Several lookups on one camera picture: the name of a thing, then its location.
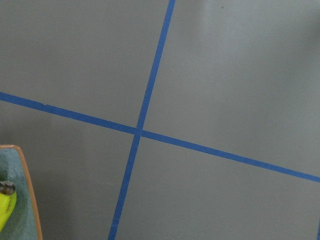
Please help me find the grey square plate orange rim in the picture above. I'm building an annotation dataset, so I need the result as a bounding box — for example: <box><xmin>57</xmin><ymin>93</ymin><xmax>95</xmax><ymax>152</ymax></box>
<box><xmin>0</xmin><ymin>145</ymin><xmax>43</xmax><ymax>240</ymax></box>

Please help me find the yellow banana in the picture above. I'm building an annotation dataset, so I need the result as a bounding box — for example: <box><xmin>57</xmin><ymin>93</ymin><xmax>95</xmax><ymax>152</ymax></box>
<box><xmin>0</xmin><ymin>181</ymin><xmax>17</xmax><ymax>232</ymax></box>

